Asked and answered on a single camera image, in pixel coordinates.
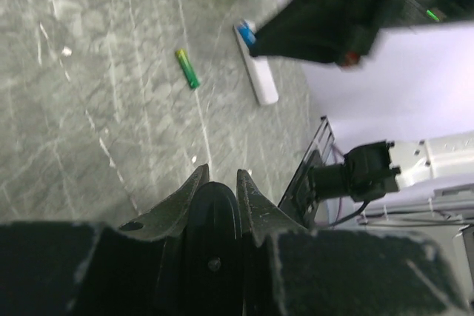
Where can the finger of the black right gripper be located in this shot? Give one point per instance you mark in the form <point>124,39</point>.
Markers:
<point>320,31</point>

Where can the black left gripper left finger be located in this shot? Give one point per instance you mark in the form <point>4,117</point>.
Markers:
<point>90,267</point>

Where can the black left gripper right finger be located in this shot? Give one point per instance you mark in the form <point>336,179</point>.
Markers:
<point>289,270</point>

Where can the black remote control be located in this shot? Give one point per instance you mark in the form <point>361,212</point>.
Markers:
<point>213,259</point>

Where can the blue battery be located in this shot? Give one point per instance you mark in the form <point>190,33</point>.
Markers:
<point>246,33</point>

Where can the white remote control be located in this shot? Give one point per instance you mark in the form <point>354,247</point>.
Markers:
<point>259,73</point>

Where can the green battery apart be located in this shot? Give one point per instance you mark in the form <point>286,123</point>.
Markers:
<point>187,68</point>

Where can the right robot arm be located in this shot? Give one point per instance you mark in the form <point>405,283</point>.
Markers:
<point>371,171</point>

